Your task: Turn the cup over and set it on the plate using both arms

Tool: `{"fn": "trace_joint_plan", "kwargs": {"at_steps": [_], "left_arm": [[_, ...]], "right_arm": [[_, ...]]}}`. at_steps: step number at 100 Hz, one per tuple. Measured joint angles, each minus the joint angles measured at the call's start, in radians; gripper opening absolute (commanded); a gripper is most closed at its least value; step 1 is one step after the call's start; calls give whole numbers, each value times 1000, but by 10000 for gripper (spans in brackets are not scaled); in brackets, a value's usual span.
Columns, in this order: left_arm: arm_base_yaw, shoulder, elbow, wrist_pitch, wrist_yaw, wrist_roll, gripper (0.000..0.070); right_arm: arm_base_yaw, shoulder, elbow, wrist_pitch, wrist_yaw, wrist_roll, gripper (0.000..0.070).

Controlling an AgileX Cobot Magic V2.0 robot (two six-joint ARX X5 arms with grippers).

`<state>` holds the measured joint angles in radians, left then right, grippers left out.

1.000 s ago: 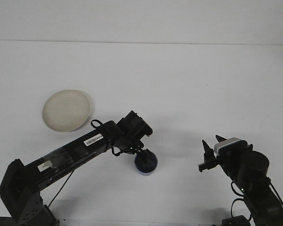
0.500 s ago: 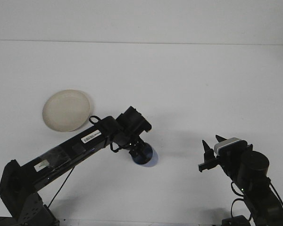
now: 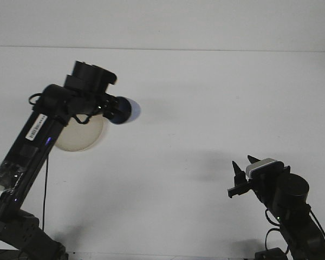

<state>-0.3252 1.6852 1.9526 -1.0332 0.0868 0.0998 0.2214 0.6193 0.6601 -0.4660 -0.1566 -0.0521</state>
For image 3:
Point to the pale round plate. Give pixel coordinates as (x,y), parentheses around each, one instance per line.
(78,135)

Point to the pale blue cup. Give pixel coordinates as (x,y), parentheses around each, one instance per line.
(134,111)

